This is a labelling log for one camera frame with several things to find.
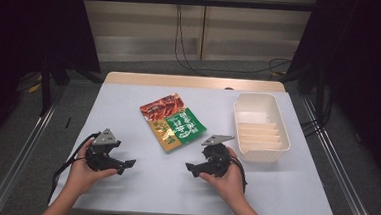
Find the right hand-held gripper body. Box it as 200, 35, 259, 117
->
198, 133, 236, 179

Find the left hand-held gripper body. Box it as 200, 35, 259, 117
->
83, 126, 129, 175

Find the person's right hand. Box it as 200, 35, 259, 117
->
197, 144, 249, 206

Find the person's left hand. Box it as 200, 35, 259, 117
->
64, 142, 120, 201

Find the white table cover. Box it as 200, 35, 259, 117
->
48, 77, 344, 215

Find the red green snack packet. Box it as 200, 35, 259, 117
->
136, 90, 210, 156

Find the white plastic container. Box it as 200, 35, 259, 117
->
229, 91, 294, 165

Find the black metal stand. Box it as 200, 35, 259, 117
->
38, 55, 72, 119

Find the wooden table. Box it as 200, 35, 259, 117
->
103, 70, 287, 95

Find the black curtain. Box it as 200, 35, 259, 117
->
0, 0, 107, 170
279, 0, 381, 187

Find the black horizontal bar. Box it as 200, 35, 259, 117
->
80, 0, 317, 15

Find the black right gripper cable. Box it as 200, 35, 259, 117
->
227, 154, 251, 194

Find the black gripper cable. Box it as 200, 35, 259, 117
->
50, 129, 102, 204
227, 154, 251, 194

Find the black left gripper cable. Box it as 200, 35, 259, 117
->
50, 129, 102, 204

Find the metal floor rail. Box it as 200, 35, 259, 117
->
0, 85, 67, 215
294, 97, 381, 215

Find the black wall cable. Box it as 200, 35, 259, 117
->
171, 3, 297, 79

